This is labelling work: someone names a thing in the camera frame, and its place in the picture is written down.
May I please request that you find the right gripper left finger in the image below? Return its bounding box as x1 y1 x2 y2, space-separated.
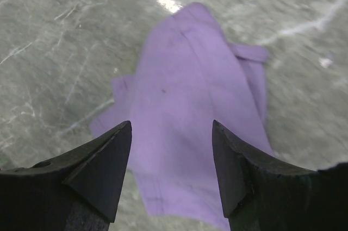
1 121 132 230

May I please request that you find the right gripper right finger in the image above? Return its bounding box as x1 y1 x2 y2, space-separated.
212 121 347 231

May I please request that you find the purple t shirt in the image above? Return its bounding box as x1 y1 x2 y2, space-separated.
90 3 272 230

